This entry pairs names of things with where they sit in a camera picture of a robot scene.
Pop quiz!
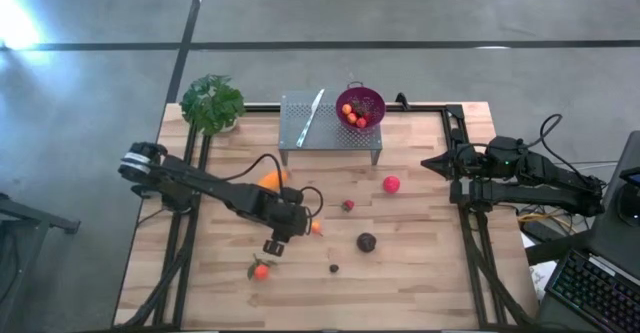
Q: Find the grey perforated metal rack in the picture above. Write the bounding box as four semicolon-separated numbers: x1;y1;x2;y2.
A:
277;90;384;167

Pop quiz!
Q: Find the white printed paper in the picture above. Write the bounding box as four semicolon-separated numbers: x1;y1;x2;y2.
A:
528;261;557;300

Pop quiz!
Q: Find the purple plastic colander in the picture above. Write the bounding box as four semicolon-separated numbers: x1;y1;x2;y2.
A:
334;81;387;133

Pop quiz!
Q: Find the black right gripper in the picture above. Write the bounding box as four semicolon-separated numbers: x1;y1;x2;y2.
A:
420;144;491;181

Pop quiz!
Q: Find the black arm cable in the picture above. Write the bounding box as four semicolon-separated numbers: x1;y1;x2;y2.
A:
217;152;325;222
517;113;604;187

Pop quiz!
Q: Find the large dark purple fruit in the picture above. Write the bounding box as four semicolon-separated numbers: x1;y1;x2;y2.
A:
356;231;378;254

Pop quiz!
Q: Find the small device with blue screen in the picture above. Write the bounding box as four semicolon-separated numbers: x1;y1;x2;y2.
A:
618;166;640;188

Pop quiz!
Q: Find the grey laptop with backlit keyboard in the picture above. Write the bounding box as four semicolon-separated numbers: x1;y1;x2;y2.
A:
533;130;640;333

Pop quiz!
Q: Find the black round device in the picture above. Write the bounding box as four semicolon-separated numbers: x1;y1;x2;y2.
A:
615;185;640;227

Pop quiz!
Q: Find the yellow orange mango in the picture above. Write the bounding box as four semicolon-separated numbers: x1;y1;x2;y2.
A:
257;169;290;192

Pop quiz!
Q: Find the green plant in white pot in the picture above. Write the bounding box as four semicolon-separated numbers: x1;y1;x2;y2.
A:
179;73;247;137

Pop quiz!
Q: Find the black metal stand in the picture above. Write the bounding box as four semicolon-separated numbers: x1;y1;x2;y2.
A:
0;192;81;333

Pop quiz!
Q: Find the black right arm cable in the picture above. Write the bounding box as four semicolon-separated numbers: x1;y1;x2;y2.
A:
517;113;604;187

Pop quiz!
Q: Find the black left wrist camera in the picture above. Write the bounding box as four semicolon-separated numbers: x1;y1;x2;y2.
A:
262;238;287;258

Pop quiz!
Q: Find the silver table knife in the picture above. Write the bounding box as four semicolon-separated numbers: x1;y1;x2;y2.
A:
295;88;326;149

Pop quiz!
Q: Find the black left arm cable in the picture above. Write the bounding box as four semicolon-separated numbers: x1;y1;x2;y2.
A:
217;152;325;222

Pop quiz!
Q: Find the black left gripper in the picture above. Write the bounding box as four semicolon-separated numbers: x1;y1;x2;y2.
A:
258;187;314;242

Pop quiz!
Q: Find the black desk beam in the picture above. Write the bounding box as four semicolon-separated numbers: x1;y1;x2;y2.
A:
524;228;594;268

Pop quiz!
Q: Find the yellow cable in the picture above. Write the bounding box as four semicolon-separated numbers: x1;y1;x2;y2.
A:
517;211;576;225

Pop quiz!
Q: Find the orange tangerine with green leaves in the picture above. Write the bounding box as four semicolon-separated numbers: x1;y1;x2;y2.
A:
246;253;279;282

